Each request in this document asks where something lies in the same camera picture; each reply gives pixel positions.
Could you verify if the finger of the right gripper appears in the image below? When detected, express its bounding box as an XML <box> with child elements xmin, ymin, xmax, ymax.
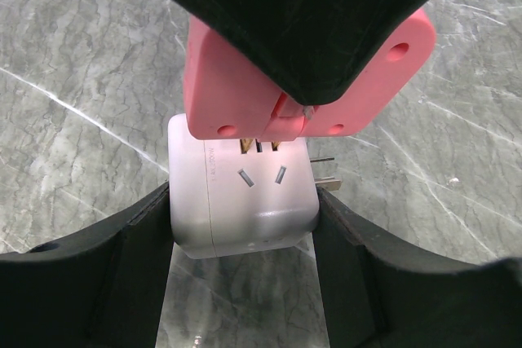
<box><xmin>173</xmin><ymin>0</ymin><xmax>428</xmax><ymax>105</ymax></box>

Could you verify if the pink plug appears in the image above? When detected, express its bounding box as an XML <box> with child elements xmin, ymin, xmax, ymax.
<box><xmin>183</xmin><ymin>10</ymin><xmax>436</xmax><ymax>142</ymax></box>

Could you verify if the white socket cube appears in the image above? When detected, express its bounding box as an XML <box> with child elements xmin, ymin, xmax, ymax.
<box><xmin>168</xmin><ymin>114</ymin><xmax>342</xmax><ymax>259</ymax></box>

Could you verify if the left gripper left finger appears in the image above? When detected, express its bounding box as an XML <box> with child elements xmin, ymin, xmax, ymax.
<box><xmin>1</xmin><ymin>184</ymin><xmax>174</xmax><ymax>347</ymax></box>

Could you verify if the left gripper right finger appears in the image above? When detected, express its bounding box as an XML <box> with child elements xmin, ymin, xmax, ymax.
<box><xmin>312</xmin><ymin>190</ymin><xmax>521</xmax><ymax>347</ymax></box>

